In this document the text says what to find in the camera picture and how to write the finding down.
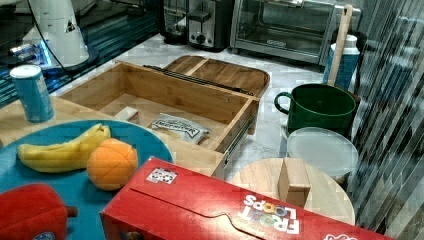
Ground wooden utensil handle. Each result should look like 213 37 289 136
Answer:
327 4 353 86

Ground white foil snack packet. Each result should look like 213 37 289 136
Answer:
151 113 210 144

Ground red Froot Loops box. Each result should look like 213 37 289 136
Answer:
100 157 393 240

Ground dark wooden tray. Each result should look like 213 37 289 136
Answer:
165 55 270 98

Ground small white block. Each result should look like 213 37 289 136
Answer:
115 106 139 124

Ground round wooden lid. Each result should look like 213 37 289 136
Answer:
231 158 355 225

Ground red toy pepper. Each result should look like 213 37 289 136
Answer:
0 184 78 240

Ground black coffee maker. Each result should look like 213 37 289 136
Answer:
159 0 188 45

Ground silver toaster oven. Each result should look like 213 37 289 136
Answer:
230 0 361 66

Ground green pot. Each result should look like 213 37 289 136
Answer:
274 83 356 135

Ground yellow toy banana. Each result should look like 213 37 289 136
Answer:
17 124 111 173

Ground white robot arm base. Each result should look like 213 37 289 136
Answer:
9 0 99 72

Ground blue cylindrical can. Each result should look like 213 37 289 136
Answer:
10 64 54 123

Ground wooden drawer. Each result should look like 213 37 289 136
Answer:
60 61 260 179

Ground silver black toaster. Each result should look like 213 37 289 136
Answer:
187 0 234 52

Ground black drawer handle bar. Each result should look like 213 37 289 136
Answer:
143 65 253 96

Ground orange toy fruit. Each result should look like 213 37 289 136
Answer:
87 138 138 191

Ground clear plastic container lid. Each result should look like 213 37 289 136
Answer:
287 127 359 180

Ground blue white bottle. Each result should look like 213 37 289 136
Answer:
323 34 360 90

